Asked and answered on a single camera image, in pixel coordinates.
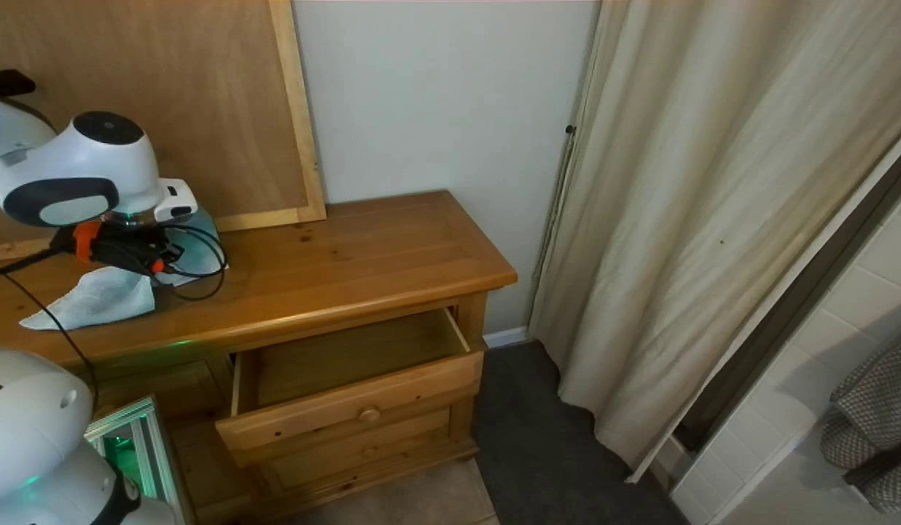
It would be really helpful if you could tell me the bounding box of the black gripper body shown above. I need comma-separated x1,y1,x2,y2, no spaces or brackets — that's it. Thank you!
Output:
96,228,186,281

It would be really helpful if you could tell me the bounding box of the white tissue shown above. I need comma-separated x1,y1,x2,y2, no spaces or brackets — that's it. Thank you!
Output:
17,263,164,334

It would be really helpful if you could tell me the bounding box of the metal robot base stand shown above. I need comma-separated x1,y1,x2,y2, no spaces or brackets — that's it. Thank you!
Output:
83,390,192,525

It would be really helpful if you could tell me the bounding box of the large plywood board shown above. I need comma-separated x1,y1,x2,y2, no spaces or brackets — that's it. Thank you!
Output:
0,0,329,266

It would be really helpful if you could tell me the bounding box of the wooden dresser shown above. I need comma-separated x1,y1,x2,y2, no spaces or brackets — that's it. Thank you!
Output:
0,187,522,525

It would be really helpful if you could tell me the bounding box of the open wooden drawer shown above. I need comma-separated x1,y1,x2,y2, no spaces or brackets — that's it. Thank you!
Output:
212,302,491,469

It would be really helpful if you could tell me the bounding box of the closed wooden drawer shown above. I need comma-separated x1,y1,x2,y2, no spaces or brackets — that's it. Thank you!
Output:
255,403,479,505

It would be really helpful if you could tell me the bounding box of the cream curtain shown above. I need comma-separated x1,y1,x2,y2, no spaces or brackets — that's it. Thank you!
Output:
530,0,901,469

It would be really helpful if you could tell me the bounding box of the grey hanging towel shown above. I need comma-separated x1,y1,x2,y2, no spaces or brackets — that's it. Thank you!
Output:
819,323,901,515

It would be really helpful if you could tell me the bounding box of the orange black wrist camera mount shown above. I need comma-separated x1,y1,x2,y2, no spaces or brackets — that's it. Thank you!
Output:
70,219,109,266

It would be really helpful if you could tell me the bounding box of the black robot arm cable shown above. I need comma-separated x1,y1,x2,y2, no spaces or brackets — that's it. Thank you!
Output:
0,219,231,416

